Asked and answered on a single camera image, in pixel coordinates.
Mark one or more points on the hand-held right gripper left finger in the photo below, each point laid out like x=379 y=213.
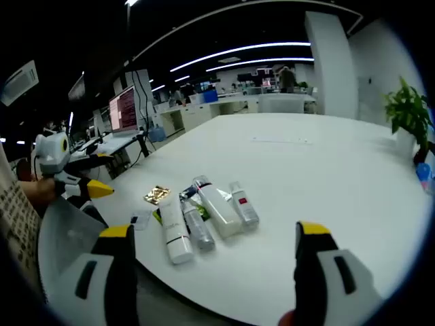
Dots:
x=112 y=271

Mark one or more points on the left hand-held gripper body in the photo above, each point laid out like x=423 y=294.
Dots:
x=51 y=153

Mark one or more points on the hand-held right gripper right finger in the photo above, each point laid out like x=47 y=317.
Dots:
x=316 y=271

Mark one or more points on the clear skincare sachet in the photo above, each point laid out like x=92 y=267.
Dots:
x=142 y=219

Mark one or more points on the white skincare tube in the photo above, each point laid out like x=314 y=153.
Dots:
x=175 y=231

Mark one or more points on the gold foil skincare sachet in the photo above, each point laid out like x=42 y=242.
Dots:
x=156 y=194

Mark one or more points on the small red-label skincare bottle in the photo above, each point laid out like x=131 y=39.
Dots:
x=246 y=212

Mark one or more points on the clear skincare spray bottle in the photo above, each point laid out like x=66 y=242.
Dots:
x=198 y=231

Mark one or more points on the green black skincare sachet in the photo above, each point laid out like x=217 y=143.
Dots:
x=204 y=210

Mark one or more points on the white red-collared skincare bottle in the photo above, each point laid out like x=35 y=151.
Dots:
x=219 y=210

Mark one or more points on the blue storage box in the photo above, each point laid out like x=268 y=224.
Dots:
x=210 y=96

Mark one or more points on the blue plastic bottle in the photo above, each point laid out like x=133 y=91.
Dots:
x=425 y=176

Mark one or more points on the person's left hand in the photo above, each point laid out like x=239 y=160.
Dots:
x=37 y=192

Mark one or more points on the person's right hand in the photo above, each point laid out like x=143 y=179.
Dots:
x=288 y=319

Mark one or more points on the computer monitor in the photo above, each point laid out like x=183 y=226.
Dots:
x=124 y=108

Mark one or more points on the blue water jug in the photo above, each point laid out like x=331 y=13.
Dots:
x=158 y=134

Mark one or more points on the ceiling air conditioner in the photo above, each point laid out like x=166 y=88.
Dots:
x=20 y=83

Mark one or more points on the dark red container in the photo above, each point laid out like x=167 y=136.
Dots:
x=420 y=156

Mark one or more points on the white office chair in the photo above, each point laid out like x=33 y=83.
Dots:
x=280 y=103

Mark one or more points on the green potted plant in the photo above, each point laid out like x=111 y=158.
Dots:
x=408 y=105

